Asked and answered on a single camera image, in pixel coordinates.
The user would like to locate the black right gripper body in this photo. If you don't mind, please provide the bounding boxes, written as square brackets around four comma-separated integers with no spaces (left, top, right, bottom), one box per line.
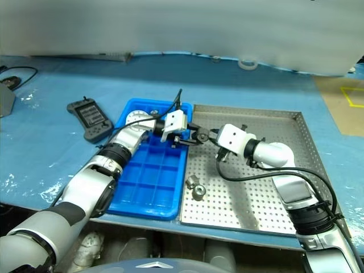
[215,143,230,163]

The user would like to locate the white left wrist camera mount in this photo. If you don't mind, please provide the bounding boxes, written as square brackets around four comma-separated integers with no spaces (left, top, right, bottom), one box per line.
[160,110,188,143]

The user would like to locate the perforated metal tray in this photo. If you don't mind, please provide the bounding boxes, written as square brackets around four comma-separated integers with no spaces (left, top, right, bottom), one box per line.
[179,104,341,238]

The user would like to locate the blue compartment tray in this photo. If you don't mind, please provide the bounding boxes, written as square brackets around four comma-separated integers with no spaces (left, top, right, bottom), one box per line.
[106,98,194,220]

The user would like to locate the grey rounded cylinder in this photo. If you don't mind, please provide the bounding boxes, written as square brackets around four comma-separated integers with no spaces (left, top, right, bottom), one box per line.
[109,235,151,261]
[204,238,237,271]

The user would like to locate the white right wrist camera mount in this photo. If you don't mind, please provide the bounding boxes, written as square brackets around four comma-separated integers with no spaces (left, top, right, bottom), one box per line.
[217,123,256,158]

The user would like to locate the thin black cable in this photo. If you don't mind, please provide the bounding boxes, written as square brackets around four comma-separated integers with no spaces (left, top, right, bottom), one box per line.
[0,65,39,92]

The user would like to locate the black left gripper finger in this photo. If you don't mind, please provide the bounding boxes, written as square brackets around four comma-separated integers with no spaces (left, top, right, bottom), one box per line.
[178,139,206,147]
[188,122,208,135]

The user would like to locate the grey metal stand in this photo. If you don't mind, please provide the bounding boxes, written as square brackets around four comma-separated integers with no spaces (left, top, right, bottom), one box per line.
[0,84,16,118]

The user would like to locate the dark rounded housing silver emblem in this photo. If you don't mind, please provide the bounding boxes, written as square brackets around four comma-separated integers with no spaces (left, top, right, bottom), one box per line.
[96,257,237,273]

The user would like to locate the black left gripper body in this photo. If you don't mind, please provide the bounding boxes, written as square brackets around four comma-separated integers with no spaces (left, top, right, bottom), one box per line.
[172,127,200,149]

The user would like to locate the white tape roll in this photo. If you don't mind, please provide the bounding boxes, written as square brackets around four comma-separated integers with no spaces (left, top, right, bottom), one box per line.
[238,58,259,71]

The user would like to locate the black handheld controller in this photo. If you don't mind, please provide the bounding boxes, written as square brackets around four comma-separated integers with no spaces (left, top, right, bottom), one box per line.
[67,96,115,144]

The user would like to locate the small black device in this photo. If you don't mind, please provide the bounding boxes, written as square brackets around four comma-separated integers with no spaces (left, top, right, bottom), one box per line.
[1,76,21,86]

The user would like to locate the brown cardboard sheet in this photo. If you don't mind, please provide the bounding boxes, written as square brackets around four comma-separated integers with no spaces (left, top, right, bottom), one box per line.
[312,75,364,137]

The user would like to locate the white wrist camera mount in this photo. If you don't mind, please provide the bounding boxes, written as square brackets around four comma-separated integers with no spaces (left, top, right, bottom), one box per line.
[217,123,256,158]
[160,110,188,143]

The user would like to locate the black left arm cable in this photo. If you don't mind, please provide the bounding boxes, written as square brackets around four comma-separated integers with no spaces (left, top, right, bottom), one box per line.
[96,88,183,148]

